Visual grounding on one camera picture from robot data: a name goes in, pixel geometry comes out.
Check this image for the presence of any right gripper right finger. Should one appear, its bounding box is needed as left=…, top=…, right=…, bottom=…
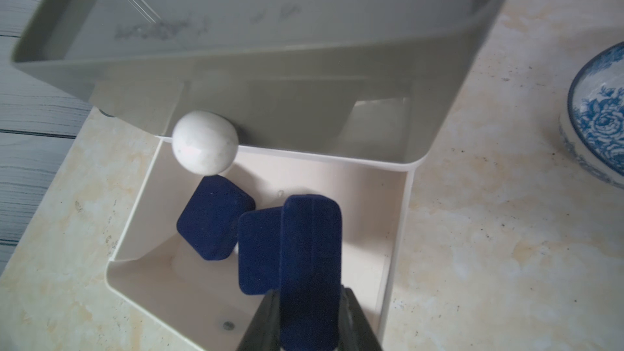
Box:
left=338, top=286, right=383, bottom=351

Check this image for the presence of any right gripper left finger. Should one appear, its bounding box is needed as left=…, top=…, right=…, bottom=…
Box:
left=237, top=289, right=280, bottom=351

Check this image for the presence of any white drawer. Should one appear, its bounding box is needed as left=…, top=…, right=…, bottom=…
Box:
left=106, top=140, right=414, bottom=350

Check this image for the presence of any three-tier drawer cabinet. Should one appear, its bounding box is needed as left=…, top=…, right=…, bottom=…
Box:
left=10, top=0, right=517, bottom=176

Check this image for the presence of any navy blue brooch box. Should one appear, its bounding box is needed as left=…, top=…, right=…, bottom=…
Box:
left=279, top=194, right=342, bottom=350
left=238, top=207, right=282, bottom=296
left=176, top=175, right=256, bottom=261

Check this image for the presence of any blue white ceramic bowl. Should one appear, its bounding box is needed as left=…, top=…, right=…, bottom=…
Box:
left=559, top=42, right=623, bottom=189

